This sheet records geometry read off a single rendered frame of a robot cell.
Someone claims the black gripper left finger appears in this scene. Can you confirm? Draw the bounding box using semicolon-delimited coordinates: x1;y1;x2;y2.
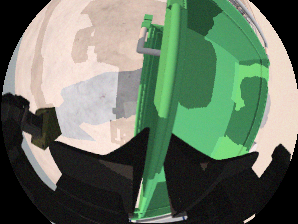
49;127;150;218

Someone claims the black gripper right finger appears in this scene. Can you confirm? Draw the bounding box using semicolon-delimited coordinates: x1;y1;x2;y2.
164;133;259;218

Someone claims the grey cylinder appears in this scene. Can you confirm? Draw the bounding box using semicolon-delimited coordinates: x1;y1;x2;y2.
249;141;258;153

